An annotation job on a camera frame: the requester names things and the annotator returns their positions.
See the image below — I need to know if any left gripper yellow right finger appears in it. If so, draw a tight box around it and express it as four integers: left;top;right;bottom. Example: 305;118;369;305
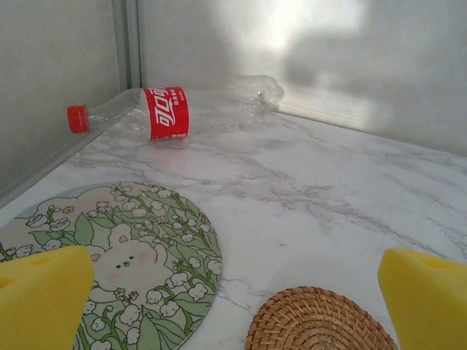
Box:
377;247;467;350

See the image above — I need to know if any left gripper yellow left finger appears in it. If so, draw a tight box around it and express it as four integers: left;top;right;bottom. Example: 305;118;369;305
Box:
0;244;95;350

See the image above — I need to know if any light woven round coaster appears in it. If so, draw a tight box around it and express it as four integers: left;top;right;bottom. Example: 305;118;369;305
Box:
243;287;399;350

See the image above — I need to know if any round green floral mat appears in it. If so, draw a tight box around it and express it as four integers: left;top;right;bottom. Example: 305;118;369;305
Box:
0;181;223;350

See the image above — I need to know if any clear cola bottle red label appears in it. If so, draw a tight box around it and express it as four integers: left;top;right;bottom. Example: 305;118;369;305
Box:
66;74;285;143

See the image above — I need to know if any left aluminium frame post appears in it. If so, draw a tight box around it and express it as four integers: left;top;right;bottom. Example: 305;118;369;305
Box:
111;0;142;92

